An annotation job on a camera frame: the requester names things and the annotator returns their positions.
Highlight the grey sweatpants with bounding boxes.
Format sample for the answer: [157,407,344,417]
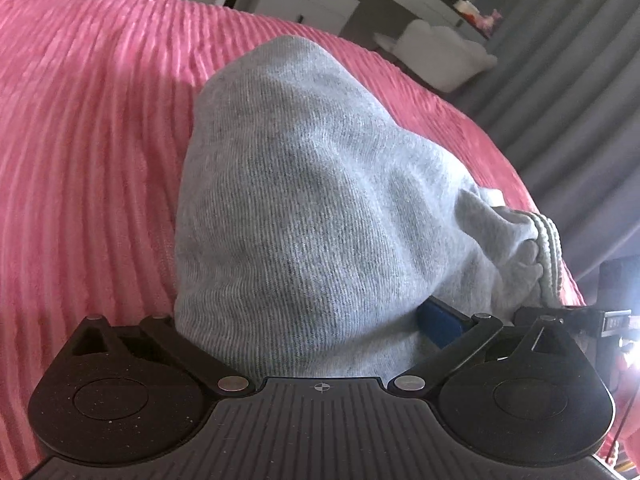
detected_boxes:
[175,36,562,382]

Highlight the grey curtain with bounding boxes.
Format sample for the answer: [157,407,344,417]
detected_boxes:
[452,0,639,301]

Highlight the pink plush toy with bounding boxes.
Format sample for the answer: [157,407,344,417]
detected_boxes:
[474,9,503,37]

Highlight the pink ribbed bedspread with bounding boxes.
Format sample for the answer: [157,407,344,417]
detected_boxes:
[0,0,640,480]

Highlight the white fluffy chair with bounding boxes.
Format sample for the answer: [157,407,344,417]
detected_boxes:
[373,20,498,93]

